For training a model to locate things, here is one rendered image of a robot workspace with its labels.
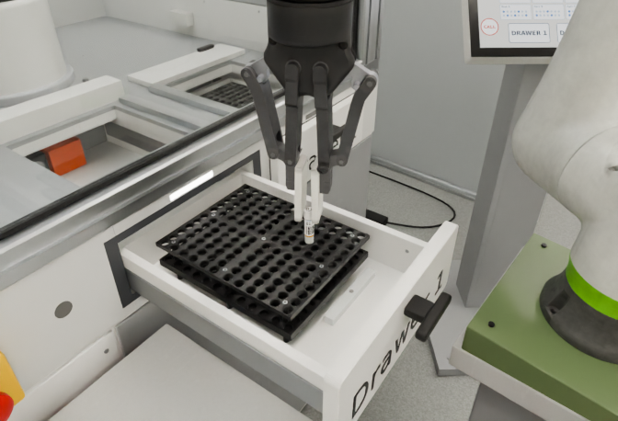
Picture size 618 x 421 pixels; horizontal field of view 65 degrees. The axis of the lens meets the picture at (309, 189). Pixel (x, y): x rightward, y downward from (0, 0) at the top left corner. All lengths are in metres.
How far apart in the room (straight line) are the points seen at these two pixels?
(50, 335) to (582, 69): 0.71
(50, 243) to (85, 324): 0.13
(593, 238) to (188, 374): 0.53
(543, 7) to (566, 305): 0.76
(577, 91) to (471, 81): 1.56
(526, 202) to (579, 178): 0.92
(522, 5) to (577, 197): 0.68
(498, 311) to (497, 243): 0.92
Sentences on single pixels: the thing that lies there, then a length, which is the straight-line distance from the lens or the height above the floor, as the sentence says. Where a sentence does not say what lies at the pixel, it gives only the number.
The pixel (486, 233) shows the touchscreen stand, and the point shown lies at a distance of 1.61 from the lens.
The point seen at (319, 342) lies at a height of 0.84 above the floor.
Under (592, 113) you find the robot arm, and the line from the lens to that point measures 0.70.
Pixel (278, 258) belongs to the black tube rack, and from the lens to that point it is 0.62.
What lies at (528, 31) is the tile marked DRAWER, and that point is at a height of 1.01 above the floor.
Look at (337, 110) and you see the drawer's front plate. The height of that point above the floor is 0.93.
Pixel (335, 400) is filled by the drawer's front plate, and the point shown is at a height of 0.90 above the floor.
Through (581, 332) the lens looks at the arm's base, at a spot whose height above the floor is 0.82.
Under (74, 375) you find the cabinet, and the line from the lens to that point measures 0.72.
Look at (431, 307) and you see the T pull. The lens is 0.56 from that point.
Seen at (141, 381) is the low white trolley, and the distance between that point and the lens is 0.70.
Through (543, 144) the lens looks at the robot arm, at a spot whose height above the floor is 1.01.
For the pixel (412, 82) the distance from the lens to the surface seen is 2.36.
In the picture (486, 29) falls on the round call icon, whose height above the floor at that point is 1.01.
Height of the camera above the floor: 1.31
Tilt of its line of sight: 33 degrees down
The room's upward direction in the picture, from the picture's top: straight up
